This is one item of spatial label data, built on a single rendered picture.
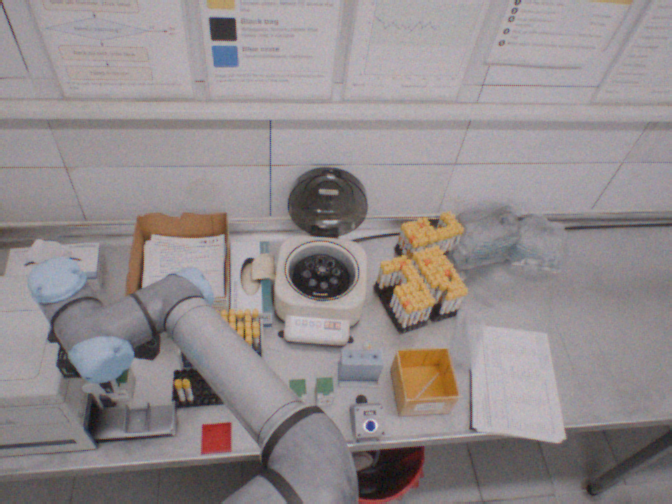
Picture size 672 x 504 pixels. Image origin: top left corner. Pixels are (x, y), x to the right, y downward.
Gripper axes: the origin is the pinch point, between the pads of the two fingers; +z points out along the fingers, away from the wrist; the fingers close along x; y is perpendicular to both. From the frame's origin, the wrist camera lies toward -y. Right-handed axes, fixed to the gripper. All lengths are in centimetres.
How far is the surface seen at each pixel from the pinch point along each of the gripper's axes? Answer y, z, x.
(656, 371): -134, 25, -8
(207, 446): -15.0, 24.5, 5.4
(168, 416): -6.3, 20.7, -0.6
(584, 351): -115, 25, -15
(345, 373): -48, 20, -9
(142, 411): -0.4, 20.6, -2.1
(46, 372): 11.8, -5.3, 0.5
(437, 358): -72, 20, -12
